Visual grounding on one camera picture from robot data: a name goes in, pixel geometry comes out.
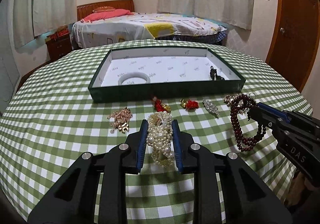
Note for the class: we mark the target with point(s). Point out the glass wardrobe door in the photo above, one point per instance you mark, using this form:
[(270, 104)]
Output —
[(9, 72)]

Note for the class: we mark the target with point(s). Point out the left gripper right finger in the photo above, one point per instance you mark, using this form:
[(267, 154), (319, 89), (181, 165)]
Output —
[(226, 189)]

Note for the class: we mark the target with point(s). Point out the red boxes on nightstand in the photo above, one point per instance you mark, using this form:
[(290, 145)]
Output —
[(60, 32)]

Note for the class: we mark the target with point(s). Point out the gold pearl brooch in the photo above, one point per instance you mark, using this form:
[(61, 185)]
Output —
[(245, 102)]

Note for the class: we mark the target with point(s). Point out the dark wooden nightstand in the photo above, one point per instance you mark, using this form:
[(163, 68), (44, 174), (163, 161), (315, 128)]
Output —
[(59, 47)]

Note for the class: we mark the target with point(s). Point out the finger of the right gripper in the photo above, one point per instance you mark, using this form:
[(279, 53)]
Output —
[(266, 115)]

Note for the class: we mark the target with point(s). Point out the brown wooden door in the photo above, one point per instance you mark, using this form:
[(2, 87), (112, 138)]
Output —
[(295, 40)]

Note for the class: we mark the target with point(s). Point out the left white curtain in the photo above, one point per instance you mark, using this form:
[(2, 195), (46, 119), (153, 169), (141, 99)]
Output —
[(32, 18)]

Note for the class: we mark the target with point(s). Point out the red rose gold brooch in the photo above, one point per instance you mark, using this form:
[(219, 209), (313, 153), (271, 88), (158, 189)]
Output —
[(189, 104)]

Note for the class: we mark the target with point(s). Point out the red tassel charm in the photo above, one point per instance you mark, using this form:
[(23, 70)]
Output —
[(159, 106)]

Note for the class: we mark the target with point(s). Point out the bed with patterned sheet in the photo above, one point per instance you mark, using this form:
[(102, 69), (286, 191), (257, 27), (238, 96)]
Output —
[(154, 26)]

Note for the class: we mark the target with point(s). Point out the person right hand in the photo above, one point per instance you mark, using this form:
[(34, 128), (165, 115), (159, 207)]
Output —
[(299, 183)]

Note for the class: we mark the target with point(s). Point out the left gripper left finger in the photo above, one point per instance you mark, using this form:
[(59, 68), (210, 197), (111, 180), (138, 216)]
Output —
[(94, 185)]

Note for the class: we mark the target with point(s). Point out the pink pillow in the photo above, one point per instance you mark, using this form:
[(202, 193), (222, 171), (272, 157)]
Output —
[(106, 15)]

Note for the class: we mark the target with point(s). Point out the pale jade bangle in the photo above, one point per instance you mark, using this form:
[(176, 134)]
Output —
[(133, 78)]

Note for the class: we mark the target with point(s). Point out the wooden headboard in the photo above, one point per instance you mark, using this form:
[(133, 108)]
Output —
[(87, 9)]

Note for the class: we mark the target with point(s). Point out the orange embroidered cushion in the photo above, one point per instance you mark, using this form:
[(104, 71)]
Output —
[(103, 9)]

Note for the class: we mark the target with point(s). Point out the green jewelry tray box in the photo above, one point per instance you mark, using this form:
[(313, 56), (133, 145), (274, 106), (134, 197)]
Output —
[(175, 72)]

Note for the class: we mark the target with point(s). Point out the green checkered tablecloth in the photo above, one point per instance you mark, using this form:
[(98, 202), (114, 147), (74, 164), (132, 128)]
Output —
[(52, 120)]

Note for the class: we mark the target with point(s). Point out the silver crystal brooch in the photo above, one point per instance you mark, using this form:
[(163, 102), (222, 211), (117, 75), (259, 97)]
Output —
[(211, 107)]

